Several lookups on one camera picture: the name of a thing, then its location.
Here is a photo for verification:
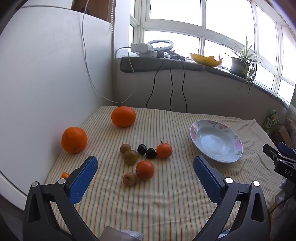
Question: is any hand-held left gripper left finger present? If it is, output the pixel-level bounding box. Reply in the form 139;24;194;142
22;155;100;241

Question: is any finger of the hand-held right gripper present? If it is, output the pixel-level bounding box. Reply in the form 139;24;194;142
263;144;287;165
278;142;296;160

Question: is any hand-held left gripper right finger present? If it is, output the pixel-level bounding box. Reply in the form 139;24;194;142
192;155;271;241

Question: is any large orange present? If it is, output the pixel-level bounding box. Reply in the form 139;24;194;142
111;106;136;128
61;127;88;153

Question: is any cardboard box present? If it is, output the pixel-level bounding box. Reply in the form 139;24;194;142
279;118;296;149

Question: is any green packet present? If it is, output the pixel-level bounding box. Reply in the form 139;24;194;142
262;110;281;134

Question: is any white crumpled cloth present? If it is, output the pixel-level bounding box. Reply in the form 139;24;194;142
269;178;296;222

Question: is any floral white plate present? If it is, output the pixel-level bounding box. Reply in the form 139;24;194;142
190;120;243;163

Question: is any striped table cloth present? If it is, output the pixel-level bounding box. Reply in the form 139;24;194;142
45;105;286;241

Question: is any potted spider plant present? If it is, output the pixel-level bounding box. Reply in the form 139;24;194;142
218;37;263;93

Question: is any white fridge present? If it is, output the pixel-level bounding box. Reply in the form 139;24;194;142
0;0;114;211

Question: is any yellow wavy bowl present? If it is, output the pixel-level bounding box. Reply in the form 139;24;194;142
190;53;222;67

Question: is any grey window sill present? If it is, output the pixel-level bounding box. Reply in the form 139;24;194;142
120;56;290;108

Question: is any brown wooden cabinet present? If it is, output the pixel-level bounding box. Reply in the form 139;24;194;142
71;0;114;22

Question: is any black cable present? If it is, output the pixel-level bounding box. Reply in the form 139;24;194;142
181;59;188;113
169;59;175;111
146;58;166;108

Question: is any white cable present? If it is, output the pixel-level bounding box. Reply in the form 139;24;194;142
82;0;148;104

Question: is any white ring light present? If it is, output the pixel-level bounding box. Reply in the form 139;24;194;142
147;39;175;51

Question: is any white window frame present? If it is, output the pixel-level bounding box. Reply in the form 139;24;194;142
129;0;296;105

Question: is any white bead cord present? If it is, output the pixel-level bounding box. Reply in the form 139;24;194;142
110;0;115;34

